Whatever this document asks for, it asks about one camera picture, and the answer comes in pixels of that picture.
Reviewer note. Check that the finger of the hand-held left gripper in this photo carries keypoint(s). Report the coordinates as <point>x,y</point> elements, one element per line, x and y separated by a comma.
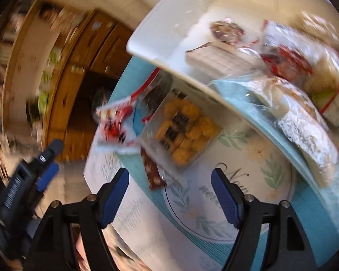
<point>49,152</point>
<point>46,176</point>

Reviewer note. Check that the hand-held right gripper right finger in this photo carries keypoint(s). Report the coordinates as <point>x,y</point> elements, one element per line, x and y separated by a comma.
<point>226,200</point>

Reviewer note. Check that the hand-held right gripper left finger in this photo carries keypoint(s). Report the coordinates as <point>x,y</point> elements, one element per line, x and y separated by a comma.
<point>114,197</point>

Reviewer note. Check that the brown dotted snack packet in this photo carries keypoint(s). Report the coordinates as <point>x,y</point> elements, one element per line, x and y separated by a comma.
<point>152,172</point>

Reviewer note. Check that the red and white snack packet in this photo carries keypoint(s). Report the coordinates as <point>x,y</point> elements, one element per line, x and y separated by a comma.
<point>114,124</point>

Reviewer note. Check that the clear bag of orange crackers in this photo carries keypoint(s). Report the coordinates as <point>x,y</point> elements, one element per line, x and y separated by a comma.
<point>186,135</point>

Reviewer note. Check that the red candy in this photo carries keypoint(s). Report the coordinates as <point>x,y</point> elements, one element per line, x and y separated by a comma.
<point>288,59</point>

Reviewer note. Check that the clear bag of rice puffs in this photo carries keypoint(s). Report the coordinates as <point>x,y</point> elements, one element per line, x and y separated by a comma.
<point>330,67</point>

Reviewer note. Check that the clear nut ball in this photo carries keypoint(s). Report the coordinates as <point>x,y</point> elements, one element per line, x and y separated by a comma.
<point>226,31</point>

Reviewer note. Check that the white plastic bin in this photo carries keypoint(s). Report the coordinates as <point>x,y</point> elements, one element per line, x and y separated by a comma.
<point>169,19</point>

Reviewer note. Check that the wooden desk with drawers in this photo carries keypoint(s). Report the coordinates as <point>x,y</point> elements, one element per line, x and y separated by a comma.
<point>73,90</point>

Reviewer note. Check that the wooden bookshelf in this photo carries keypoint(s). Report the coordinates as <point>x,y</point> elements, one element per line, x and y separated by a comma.
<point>19,62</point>

